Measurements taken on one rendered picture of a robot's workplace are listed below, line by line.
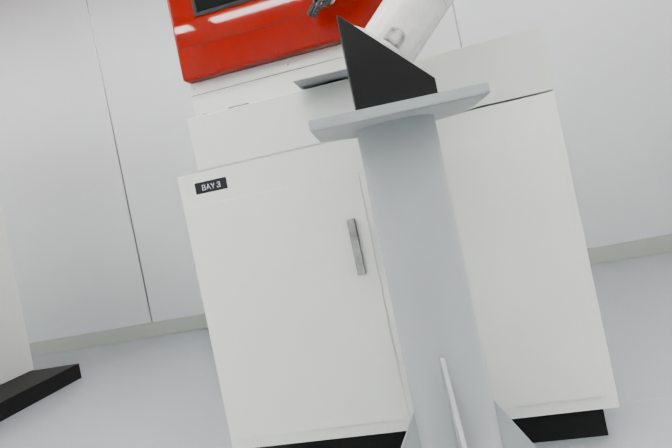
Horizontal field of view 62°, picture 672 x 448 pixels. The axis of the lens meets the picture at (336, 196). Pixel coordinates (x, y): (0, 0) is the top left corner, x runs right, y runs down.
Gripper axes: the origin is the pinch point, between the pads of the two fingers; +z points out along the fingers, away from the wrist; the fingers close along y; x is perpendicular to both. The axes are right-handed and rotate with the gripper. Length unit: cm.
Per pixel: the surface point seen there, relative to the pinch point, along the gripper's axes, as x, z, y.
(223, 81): -9.1, 41.7, -14.3
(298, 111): -29, 11, 57
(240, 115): -38, 20, 49
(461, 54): -8, -23, 72
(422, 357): -26, 21, 124
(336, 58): 15.1, 10.6, 5.4
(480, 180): -1, -3, 93
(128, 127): 33, 166, -166
